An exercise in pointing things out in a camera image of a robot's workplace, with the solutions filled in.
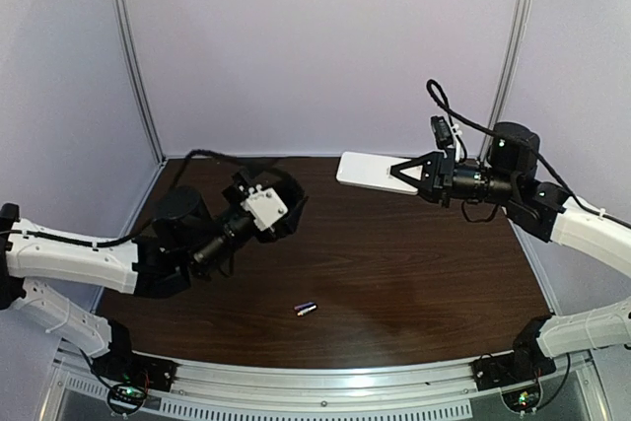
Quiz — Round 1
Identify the white remote control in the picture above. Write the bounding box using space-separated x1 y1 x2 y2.
336 151 418 195

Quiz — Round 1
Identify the purple AAA battery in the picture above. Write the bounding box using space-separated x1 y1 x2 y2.
294 302 315 311

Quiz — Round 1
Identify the gold black AAA battery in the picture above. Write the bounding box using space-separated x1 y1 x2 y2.
296 305 317 316

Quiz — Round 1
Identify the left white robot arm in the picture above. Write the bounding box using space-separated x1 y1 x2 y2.
1 170 308 362

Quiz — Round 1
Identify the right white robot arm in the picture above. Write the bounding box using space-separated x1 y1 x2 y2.
389 117 630 358

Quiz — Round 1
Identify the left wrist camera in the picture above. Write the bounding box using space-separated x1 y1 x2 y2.
223 171 288 232

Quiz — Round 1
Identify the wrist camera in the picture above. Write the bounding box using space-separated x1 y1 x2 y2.
430 115 468 163
223 171 288 232

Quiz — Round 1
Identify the left black camera cable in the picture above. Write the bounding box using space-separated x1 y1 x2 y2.
9 148 292 249

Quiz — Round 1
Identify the black camera cable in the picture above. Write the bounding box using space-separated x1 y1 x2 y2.
425 78 631 230
9 148 292 249

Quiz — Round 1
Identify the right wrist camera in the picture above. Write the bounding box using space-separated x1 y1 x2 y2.
430 115 468 163

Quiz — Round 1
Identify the right black camera cable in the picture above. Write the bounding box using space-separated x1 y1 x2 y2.
425 78 631 230

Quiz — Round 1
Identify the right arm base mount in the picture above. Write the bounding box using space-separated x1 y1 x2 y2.
470 316 556 415

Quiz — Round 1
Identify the right aluminium frame post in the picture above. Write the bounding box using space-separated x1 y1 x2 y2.
488 0 532 129

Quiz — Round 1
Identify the aluminium frame post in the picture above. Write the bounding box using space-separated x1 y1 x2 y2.
112 0 166 165
488 0 532 129

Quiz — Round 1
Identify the front aluminium rail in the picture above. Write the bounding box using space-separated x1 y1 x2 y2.
48 331 607 420

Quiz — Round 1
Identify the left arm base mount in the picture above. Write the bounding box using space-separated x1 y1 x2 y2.
87 320 178 419

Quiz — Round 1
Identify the left aluminium frame post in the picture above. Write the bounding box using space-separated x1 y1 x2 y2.
112 0 166 165

